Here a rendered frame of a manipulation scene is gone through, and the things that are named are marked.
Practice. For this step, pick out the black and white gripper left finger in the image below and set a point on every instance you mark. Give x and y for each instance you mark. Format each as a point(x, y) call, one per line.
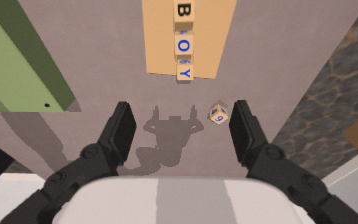
point(112, 148)

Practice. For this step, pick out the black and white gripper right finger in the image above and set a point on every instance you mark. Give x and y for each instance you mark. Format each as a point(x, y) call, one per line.
point(301, 187)

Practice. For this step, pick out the tan mat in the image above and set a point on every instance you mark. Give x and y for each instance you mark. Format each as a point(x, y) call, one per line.
point(210, 29)

